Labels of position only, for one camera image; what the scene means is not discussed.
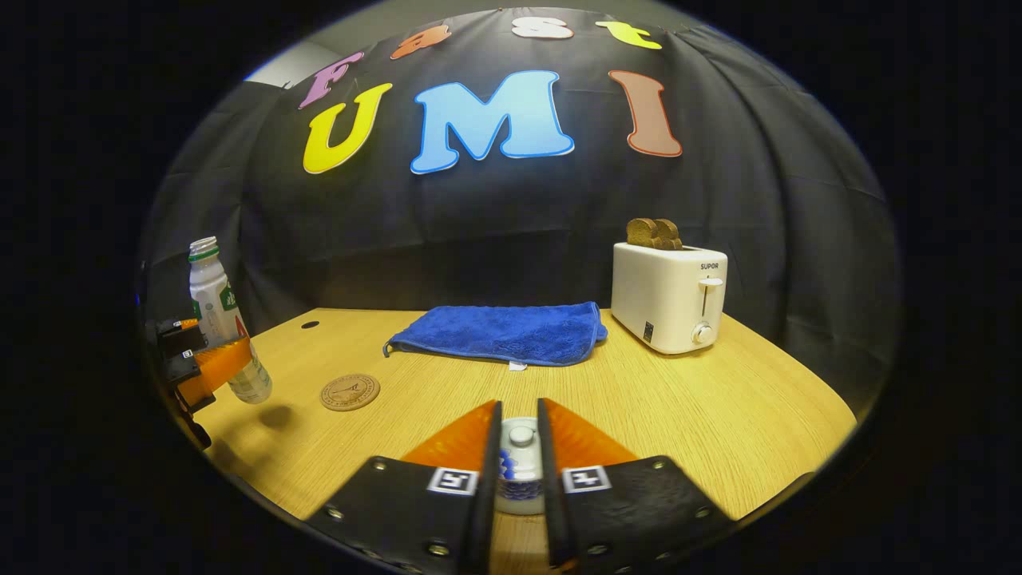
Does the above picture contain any round brown coaster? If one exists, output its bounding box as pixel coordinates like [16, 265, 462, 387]
[320, 374, 381, 412]

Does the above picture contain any white plastic water bottle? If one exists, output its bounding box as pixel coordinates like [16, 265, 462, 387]
[188, 236, 273, 404]

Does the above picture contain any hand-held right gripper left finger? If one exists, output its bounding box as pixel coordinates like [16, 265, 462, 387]
[307, 399, 505, 574]

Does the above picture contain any white toaster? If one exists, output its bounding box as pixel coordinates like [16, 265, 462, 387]
[612, 242, 728, 355]

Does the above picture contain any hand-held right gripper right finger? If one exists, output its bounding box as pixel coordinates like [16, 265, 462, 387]
[536, 398, 731, 573]

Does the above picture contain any blue towel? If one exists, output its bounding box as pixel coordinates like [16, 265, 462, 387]
[383, 301, 608, 371]

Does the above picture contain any white ceramic teacup lid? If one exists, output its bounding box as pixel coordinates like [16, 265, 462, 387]
[498, 416, 545, 480]

